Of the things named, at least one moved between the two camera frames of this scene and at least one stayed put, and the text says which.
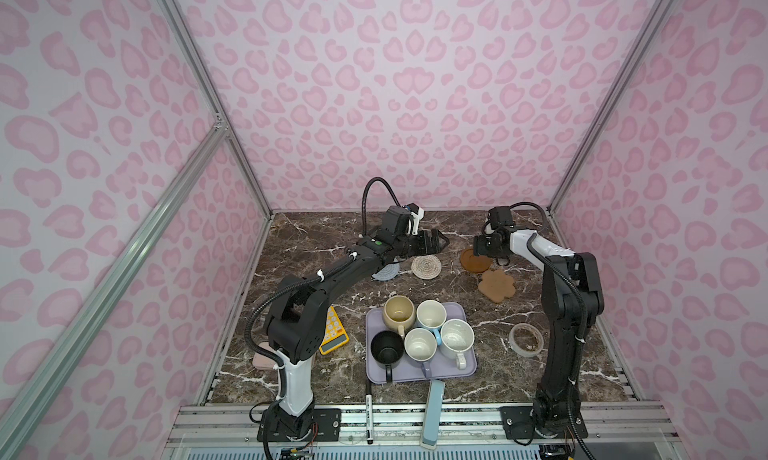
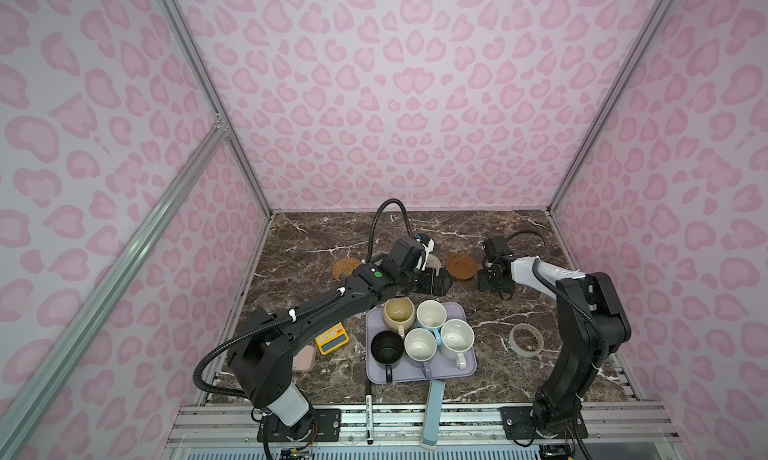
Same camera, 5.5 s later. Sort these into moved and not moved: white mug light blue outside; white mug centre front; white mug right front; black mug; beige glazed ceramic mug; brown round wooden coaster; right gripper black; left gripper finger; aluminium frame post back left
Moved: right gripper black; brown round wooden coaster; left gripper finger
Not moved: aluminium frame post back left; black mug; white mug right front; beige glazed ceramic mug; white mug light blue outside; white mug centre front
